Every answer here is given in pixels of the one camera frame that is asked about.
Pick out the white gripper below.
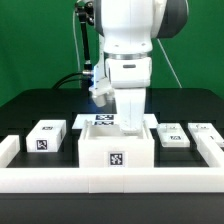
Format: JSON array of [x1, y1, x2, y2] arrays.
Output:
[[105, 57, 152, 134]]

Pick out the white cabinet door panel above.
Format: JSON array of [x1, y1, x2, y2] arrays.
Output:
[[157, 123, 190, 148], [188, 123, 224, 147]]

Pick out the white cabinet body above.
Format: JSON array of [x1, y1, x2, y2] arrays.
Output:
[[78, 121, 155, 168]]

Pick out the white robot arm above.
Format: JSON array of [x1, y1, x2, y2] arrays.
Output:
[[90, 0, 189, 134]]

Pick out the small white tagged box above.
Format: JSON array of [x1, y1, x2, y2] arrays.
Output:
[[26, 120, 66, 153]]

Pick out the white U-shaped fence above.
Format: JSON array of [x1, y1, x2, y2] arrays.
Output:
[[0, 135, 224, 193]]

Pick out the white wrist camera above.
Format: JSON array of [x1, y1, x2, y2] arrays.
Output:
[[89, 78, 114, 107]]

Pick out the black cables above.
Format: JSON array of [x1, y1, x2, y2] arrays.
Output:
[[52, 71, 94, 90]]

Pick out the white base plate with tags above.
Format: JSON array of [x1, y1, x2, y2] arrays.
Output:
[[72, 114, 158, 130]]

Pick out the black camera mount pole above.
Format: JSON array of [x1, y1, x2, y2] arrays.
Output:
[[74, 0, 94, 70]]

